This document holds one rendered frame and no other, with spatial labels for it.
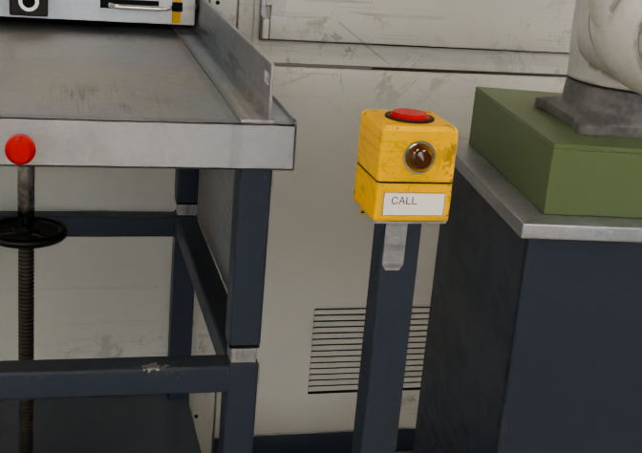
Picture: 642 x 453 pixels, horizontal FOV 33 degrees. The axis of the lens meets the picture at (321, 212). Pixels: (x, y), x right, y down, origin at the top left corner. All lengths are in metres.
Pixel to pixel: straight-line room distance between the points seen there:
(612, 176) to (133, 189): 0.92
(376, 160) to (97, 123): 0.34
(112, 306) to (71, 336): 0.09
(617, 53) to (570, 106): 0.26
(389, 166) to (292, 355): 1.10
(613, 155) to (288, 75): 0.75
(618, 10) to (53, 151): 0.63
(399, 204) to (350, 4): 0.91
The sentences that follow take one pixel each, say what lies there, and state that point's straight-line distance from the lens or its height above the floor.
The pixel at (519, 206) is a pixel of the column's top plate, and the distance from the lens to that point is 1.37.
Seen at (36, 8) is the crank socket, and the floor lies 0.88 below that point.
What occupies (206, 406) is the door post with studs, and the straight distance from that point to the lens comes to 2.15.
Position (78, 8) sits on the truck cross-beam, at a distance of 1.84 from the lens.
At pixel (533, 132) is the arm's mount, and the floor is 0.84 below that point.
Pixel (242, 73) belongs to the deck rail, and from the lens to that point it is 1.43.
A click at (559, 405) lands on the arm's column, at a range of 1.43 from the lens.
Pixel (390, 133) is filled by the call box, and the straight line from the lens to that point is 1.04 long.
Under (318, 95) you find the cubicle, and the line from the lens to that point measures 1.95.
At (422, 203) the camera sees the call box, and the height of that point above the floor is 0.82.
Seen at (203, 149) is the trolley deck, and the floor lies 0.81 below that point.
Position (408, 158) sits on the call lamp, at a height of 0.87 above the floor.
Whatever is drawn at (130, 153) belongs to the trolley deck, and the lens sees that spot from 1.24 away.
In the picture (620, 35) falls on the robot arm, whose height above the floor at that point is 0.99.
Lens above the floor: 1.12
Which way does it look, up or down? 17 degrees down
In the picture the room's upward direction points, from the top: 5 degrees clockwise
